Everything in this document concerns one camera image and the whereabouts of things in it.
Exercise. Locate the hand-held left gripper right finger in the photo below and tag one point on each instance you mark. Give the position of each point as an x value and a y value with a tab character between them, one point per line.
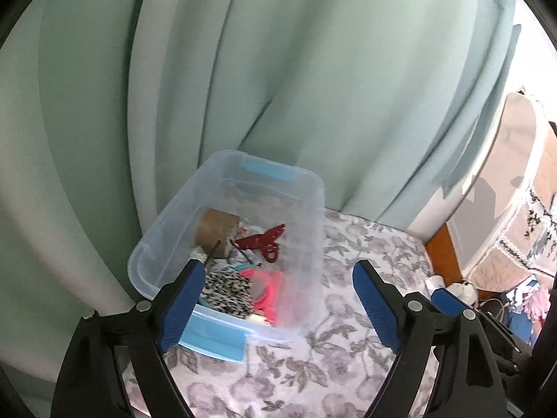
376	309

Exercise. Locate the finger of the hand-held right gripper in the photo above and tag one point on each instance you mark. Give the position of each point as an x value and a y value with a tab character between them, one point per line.
444	300

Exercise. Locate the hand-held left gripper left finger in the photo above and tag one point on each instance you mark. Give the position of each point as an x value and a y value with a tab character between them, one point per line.
182	309

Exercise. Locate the leopard print scrunchie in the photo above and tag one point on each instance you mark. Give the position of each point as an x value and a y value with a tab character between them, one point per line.
226	289

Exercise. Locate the teal elastic hair band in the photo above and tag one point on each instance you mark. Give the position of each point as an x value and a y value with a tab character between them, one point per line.
241	266

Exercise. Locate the clear plastic container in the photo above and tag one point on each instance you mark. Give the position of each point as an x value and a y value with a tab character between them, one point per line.
174	226

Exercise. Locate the brown tape roll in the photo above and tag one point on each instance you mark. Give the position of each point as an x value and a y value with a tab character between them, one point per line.
215	230

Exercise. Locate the pink hair roller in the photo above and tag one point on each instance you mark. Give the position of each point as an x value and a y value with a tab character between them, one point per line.
272	289

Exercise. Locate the red hair claw clip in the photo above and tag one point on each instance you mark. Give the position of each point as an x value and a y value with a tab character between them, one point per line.
263	237

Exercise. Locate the wooden headboard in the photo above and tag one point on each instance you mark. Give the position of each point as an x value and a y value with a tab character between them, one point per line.
444	248

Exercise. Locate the floral grey blanket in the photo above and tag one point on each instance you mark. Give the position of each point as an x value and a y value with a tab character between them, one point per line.
348	379

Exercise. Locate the pink and blue clothes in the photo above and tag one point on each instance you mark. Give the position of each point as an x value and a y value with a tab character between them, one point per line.
526	300

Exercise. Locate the quilted beige bedspread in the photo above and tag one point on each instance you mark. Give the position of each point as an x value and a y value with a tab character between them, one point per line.
539	226

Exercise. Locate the white lace-trimmed cover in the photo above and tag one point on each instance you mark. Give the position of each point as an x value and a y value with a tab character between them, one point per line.
500	174

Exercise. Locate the pale green curtain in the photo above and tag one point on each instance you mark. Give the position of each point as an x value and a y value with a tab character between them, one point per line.
217	74

